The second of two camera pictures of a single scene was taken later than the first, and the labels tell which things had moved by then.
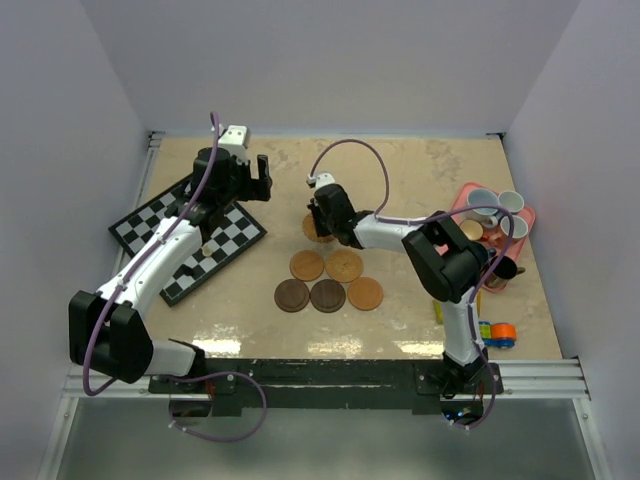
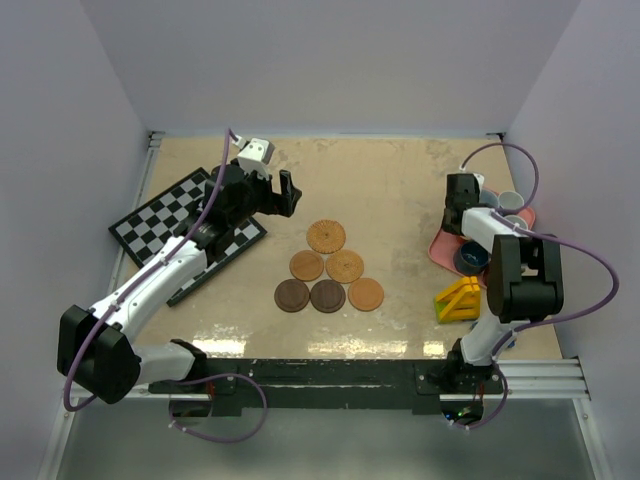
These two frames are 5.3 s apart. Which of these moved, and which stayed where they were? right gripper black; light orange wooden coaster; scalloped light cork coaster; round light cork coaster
Moved: scalloped light cork coaster; right gripper black
Stayed: light orange wooden coaster; round light cork coaster
